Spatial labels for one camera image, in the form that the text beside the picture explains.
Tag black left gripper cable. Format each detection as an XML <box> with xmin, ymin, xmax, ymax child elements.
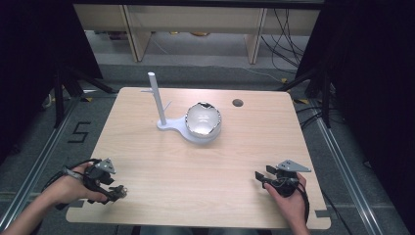
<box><xmin>41</xmin><ymin>158</ymin><xmax>103</xmax><ymax>194</ymax></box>

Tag person's right hand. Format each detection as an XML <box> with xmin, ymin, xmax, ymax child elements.
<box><xmin>262</xmin><ymin>172</ymin><xmax>309</xmax><ymax>227</ymax></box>

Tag person's left hand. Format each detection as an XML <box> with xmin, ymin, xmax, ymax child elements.
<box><xmin>48</xmin><ymin>163</ymin><xmax>109</xmax><ymax>208</ymax></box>

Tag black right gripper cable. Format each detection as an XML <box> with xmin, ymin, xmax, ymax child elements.
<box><xmin>295</xmin><ymin>181</ymin><xmax>311</xmax><ymax>226</ymax></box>

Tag metal floor rail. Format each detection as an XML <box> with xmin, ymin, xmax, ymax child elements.
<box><xmin>313</xmin><ymin>107</ymin><xmax>387</xmax><ymax>235</ymax></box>
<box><xmin>0</xmin><ymin>97</ymin><xmax>83</xmax><ymax>231</ymax></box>

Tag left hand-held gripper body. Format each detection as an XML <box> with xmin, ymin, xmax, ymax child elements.
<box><xmin>82</xmin><ymin>158</ymin><xmax>117</xmax><ymax>206</ymax></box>

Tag black floor cables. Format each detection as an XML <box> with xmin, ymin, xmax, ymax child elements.
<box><xmin>259</xmin><ymin>7</ymin><xmax>311</xmax><ymax>74</ymax></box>

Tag black metal stand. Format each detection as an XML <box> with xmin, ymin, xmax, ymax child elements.
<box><xmin>53</xmin><ymin>64</ymin><xmax>119</xmax><ymax>129</ymax></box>
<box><xmin>276</xmin><ymin>67</ymin><xmax>333</xmax><ymax>130</ymax></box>

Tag thin white floor cable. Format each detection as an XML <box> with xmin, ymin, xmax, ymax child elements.
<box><xmin>224</xmin><ymin>64</ymin><xmax>286</xmax><ymax>83</ymax></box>

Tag white stand with pole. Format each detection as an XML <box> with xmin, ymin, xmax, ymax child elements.
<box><xmin>140</xmin><ymin>71</ymin><xmax>223</xmax><ymax>146</ymax></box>

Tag light wooden shelf unit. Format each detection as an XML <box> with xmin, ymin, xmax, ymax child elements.
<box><xmin>72</xmin><ymin>3</ymin><xmax>321</xmax><ymax>65</ymax></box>

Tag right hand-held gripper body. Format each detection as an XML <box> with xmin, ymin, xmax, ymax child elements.
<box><xmin>267</xmin><ymin>159</ymin><xmax>312</xmax><ymax>199</ymax></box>

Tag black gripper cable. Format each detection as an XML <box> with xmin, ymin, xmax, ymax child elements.
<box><xmin>41</xmin><ymin>158</ymin><xmax>103</xmax><ymax>194</ymax></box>
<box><xmin>295</xmin><ymin>181</ymin><xmax>311</xmax><ymax>226</ymax></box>

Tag black curtain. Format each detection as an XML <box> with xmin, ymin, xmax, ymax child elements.
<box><xmin>0</xmin><ymin>0</ymin><xmax>105</xmax><ymax>166</ymax></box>
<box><xmin>295</xmin><ymin>0</ymin><xmax>415</xmax><ymax>235</ymax></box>

